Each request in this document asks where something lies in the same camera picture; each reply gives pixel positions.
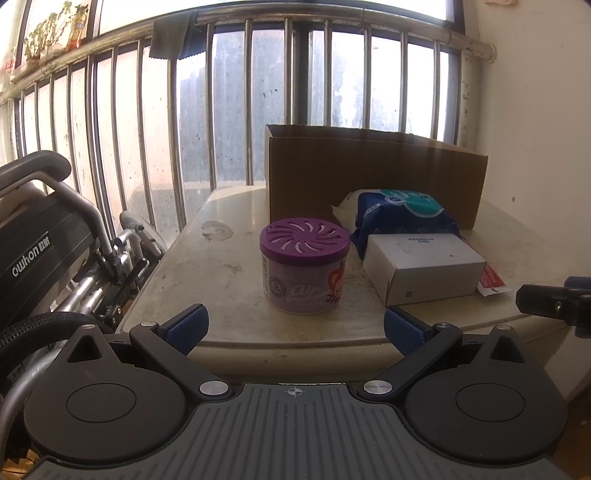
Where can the metal window railing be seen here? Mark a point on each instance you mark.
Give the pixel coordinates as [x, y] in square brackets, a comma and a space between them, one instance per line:
[212, 92]

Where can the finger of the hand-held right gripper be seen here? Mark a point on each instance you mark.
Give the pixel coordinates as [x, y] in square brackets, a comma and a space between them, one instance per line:
[545, 301]

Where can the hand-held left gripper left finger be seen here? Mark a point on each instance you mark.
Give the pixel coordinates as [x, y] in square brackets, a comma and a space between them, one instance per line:
[190, 324]

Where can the blue wet wipes packet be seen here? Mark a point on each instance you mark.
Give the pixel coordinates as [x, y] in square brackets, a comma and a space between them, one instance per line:
[399, 212]

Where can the white plastic bag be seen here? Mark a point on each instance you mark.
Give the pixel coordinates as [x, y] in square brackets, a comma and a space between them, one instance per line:
[346, 212]

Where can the folded black wheelchair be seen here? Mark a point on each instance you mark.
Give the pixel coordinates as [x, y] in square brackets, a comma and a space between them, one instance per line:
[41, 249]

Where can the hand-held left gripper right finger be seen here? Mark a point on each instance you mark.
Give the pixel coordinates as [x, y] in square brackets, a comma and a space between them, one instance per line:
[402, 333]

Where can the brown cardboard box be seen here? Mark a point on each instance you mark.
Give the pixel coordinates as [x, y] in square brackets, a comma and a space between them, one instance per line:
[323, 175]

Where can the orange bottle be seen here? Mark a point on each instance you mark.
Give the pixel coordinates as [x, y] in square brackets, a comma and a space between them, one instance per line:
[77, 27]

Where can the purple air freshener can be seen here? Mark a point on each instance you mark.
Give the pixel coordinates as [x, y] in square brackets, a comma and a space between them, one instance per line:
[300, 277]

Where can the white rectangular box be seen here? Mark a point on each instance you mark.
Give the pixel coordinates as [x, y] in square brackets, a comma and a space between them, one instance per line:
[415, 272]

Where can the green potted plant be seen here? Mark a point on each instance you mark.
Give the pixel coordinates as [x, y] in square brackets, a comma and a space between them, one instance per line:
[44, 32]

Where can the red and white sachet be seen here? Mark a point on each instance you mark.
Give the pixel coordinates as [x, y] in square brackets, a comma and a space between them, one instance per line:
[491, 281]

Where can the grey cloth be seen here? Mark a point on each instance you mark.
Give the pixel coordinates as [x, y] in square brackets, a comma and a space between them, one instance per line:
[173, 37]

